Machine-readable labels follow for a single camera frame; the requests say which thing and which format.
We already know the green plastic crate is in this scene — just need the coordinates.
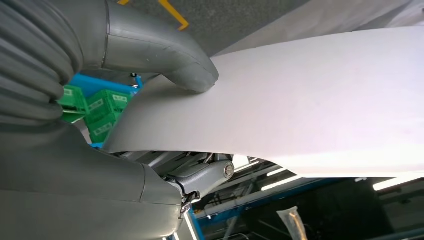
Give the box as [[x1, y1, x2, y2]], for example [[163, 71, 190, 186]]
[[57, 85, 90, 124], [84, 110, 123, 145], [86, 89, 132, 115]]

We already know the clear plastic bag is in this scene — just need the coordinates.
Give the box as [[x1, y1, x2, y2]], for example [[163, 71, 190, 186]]
[[276, 205, 310, 240]]

